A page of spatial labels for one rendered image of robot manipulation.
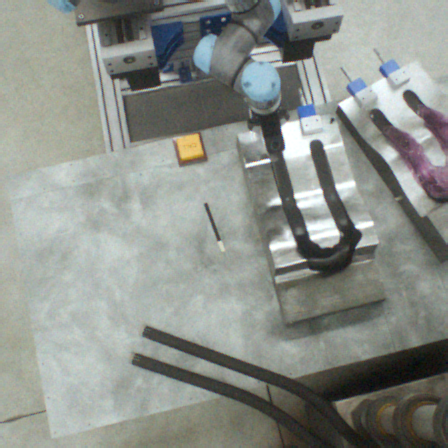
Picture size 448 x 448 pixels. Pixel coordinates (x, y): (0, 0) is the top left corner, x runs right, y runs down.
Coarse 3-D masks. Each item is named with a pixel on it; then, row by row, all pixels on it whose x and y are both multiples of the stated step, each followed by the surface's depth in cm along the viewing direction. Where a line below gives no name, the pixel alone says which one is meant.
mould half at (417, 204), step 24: (384, 96) 182; (432, 96) 182; (360, 120) 180; (408, 120) 179; (360, 144) 183; (384, 144) 176; (432, 144) 174; (384, 168) 176; (408, 192) 173; (408, 216) 179; (432, 216) 168; (432, 240) 173
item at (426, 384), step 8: (432, 376) 171; (440, 376) 170; (400, 384) 171; (408, 384) 169; (416, 384) 169; (424, 384) 169; (432, 384) 169; (440, 384) 169; (376, 392) 169; (384, 392) 169; (392, 392) 169; (400, 392) 169; (408, 392) 169; (416, 392) 169; (432, 392) 169; (440, 392) 169; (344, 400) 168; (352, 400) 168; (336, 408) 169; (344, 408) 168; (344, 416) 167; (344, 440) 168
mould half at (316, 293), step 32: (288, 128) 176; (256, 160) 174; (288, 160) 174; (256, 192) 172; (320, 192) 172; (352, 192) 171; (288, 224) 167; (320, 224) 166; (288, 256) 163; (352, 256) 169; (288, 288) 168; (320, 288) 168; (352, 288) 168; (288, 320) 166
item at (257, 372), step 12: (144, 336) 169; (156, 336) 167; (168, 336) 167; (180, 348) 165; (192, 348) 164; (204, 348) 164; (216, 360) 162; (228, 360) 161; (240, 360) 161; (240, 372) 160; (252, 372) 159; (264, 372) 158; (276, 384) 157
